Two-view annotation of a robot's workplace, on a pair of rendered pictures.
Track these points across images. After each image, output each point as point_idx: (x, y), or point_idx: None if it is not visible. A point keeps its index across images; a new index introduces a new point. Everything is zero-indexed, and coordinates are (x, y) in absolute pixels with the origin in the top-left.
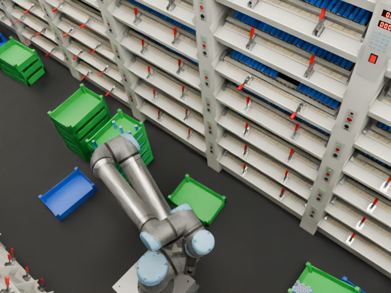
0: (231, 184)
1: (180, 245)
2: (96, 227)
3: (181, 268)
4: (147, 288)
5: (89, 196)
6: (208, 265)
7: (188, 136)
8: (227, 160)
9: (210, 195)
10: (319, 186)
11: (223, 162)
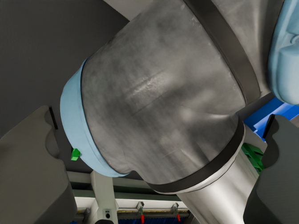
0: (70, 163)
1: (180, 151)
2: None
3: (159, 21)
4: None
5: (255, 113)
6: (73, 39)
7: (141, 208)
8: (81, 204)
9: None
10: None
11: (87, 199)
